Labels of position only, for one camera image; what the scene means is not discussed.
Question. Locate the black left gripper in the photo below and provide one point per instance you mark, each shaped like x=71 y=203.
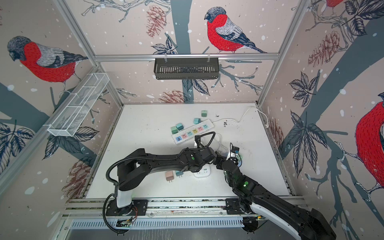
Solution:
x=217 y=160

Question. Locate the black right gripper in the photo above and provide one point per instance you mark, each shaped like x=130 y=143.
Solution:
x=224 y=161

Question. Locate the white square socket cube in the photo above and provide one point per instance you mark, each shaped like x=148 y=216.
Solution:
x=204 y=172

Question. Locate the white multicolour power strip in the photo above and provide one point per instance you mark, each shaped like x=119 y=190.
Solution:
x=191 y=132

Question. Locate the teal plug adapter front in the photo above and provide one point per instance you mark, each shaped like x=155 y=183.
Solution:
x=178 y=173

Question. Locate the teal plug adapter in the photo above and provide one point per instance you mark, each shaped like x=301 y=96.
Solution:
x=178 y=173
x=180 y=126
x=197 y=120

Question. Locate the pink plug adapter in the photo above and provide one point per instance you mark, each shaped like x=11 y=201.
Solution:
x=169 y=176

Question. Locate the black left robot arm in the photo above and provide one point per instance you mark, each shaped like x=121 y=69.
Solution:
x=127 y=173

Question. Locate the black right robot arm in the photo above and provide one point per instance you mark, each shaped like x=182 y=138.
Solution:
x=299 y=223

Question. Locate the green plug adapter far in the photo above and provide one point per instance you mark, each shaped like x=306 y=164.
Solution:
x=204 y=113

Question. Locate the green plug adapter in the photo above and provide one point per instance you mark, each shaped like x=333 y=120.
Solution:
x=174 y=130
x=204 y=113

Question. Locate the green plug adapter left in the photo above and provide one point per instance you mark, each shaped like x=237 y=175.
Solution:
x=174 y=130

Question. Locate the white mesh shelf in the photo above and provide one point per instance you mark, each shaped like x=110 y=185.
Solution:
x=81 y=102

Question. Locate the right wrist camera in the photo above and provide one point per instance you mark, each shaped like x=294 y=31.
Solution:
x=234 y=153

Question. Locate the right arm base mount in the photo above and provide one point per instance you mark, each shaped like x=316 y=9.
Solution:
x=236 y=206

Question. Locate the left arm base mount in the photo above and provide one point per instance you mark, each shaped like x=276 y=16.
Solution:
x=136 y=208

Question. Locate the black wire basket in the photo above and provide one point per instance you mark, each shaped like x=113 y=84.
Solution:
x=186 y=69

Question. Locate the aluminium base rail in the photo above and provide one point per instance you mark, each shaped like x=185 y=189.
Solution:
x=162 y=213

